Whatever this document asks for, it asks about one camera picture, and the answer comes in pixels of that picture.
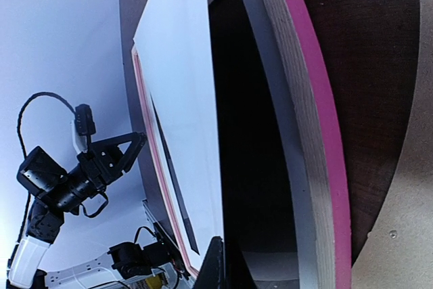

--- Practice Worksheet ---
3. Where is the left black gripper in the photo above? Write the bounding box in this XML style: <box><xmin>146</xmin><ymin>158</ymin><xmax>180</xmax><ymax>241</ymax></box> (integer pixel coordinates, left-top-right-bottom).
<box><xmin>77</xmin><ymin>132</ymin><xmax>147</xmax><ymax>191</ymax></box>

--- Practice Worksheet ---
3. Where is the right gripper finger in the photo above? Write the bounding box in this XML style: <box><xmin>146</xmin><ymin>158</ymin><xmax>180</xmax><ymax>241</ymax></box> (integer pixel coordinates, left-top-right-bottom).
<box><xmin>194</xmin><ymin>236</ymin><xmax>224</xmax><ymax>289</ymax></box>

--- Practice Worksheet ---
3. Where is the landscape photo with white border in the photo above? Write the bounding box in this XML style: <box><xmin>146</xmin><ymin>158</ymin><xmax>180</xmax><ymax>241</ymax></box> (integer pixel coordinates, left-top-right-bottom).
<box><xmin>132</xmin><ymin>0</ymin><xmax>224</xmax><ymax>276</ymax></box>

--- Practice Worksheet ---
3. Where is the light wooden picture frame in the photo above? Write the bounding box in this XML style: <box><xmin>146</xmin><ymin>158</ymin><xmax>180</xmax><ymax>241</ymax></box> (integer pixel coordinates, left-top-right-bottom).
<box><xmin>131</xmin><ymin>0</ymin><xmax>352</xmax><ymax>289</ymax></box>

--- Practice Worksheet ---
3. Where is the brown cardboard backing board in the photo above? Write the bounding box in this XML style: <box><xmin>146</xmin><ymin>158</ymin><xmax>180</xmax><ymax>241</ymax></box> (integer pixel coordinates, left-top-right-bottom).
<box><xmin>352</xmin><ymin>0</ymin><xmax>432</xmax><ymax>288</ymax></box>

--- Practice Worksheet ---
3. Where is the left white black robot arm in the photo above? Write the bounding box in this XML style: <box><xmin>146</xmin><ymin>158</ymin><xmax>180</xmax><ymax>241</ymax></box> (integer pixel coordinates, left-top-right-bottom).
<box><xmin>7</xmin><ymin>132</ymin><xmax>147</xmax><ymax>288</ymax></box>

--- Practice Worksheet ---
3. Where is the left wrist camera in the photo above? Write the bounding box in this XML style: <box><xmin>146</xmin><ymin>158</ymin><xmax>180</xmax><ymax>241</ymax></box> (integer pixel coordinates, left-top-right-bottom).
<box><xmin>17</xmin><ymin>146</ymin><xmax>67</xmax><ymax>198</ymax></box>

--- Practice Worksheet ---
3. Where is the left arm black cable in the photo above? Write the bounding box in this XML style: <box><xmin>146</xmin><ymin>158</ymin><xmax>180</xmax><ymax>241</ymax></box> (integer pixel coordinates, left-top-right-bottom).
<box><xmin>16</xmin><ymin>91</ymin><xmax>77</xmax><ymax>158</ymax></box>

